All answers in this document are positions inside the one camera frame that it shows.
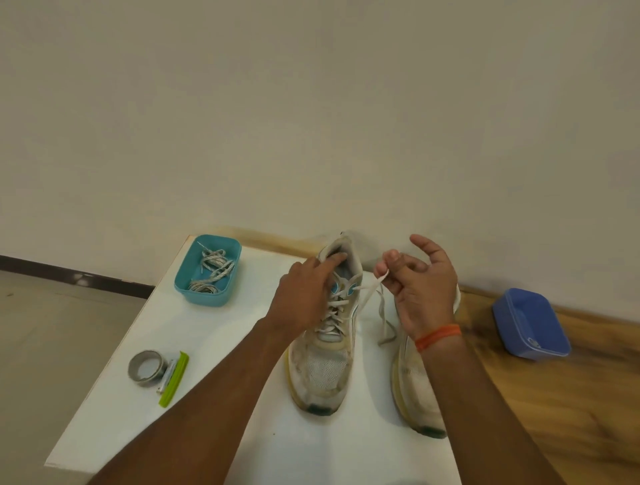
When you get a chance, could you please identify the person's left hand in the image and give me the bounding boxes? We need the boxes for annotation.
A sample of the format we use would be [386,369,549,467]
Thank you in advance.
[265,252,349,342]

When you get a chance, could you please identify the person's right forearm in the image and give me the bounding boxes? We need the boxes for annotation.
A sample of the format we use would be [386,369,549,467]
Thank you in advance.
[419,335,566,485]

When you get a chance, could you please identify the worn white sneaker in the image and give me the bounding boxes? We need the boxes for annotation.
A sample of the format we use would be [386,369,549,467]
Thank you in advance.
[285,232,363,416]
[391,284,462,440]

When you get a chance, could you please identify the blue plastic container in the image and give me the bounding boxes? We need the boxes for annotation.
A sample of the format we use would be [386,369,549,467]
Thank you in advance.
[491,287,572,361]

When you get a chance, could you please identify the grey tape roll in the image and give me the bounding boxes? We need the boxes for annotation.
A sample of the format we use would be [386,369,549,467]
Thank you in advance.
[127,350,169,388]

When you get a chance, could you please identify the orange thread wristband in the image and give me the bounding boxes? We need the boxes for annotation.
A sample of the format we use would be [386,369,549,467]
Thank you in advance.
[415,323,463,352]

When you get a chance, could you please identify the person's left forearm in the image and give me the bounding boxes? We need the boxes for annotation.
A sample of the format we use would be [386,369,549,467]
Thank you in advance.
[89,319,296,485]

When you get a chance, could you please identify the person's right hand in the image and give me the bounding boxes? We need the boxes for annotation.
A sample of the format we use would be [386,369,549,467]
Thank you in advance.
[373,234,460,342]

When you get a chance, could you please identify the green utility cutter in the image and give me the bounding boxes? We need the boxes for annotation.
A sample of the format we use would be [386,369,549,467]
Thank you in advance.
[157,350,191,408]

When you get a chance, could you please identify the teal plastic container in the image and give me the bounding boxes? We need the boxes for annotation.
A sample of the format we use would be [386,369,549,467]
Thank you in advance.
[173,234,243,307]

